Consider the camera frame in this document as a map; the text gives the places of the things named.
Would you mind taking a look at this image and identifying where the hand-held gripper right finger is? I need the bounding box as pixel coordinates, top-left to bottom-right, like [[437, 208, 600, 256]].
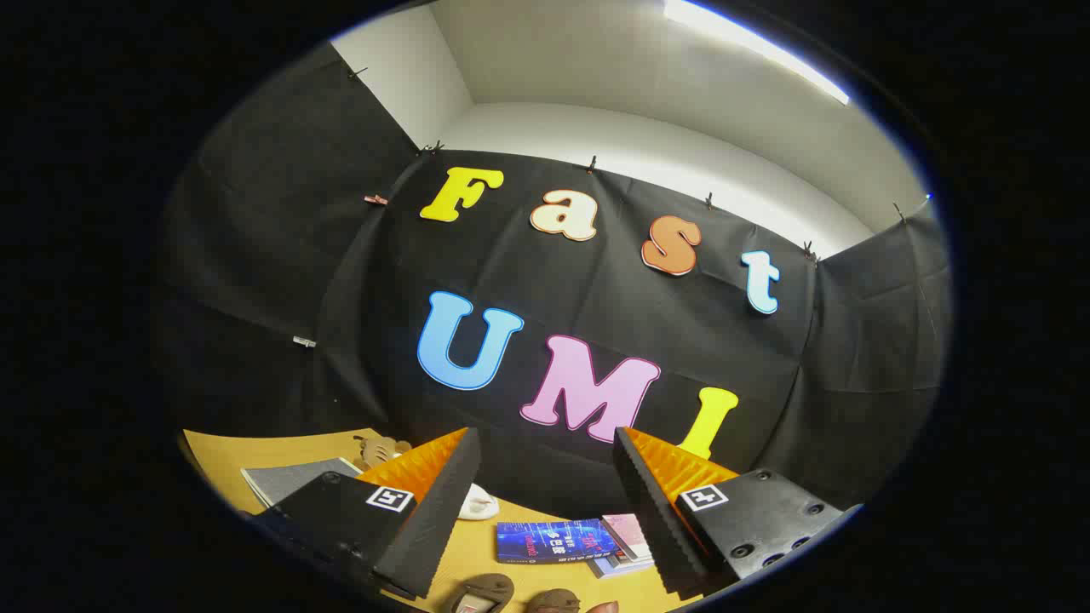
[[613, 427, 863, 599]]

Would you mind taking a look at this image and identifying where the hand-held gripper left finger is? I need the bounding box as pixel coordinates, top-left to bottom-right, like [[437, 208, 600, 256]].
[[254, 427, 482, 601]]

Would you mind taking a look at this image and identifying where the brown fuzzy shoe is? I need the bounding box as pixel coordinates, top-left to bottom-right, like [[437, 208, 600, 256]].
[[450, 573, 517, 613], [524, 587, 582, 613]]

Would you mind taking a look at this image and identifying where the grey fabric storage box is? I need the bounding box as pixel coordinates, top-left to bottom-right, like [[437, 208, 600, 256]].
[[241, 457, 364, 508]]

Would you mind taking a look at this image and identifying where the pink book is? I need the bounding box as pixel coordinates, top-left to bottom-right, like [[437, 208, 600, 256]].
[[601, 513, 653, 563]]

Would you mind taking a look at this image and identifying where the white plush toy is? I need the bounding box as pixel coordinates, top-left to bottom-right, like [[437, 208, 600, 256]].
[[458, 484, 501, 521]]

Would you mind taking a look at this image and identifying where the light blue book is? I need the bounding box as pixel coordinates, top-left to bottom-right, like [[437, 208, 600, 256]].
[[588, 552, 657, 580]]

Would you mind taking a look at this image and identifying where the brown striped plush toy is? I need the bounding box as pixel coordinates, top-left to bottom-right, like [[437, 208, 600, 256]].
[[353, 434, 414, 469]]

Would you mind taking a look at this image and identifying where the dark blue book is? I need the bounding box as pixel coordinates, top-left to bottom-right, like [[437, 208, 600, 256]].
[[496, 519, 621, 566]]

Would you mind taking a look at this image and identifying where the black backdrop cloth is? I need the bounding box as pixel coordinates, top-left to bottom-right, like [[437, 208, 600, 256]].
[[149, 43, 953, 520]]

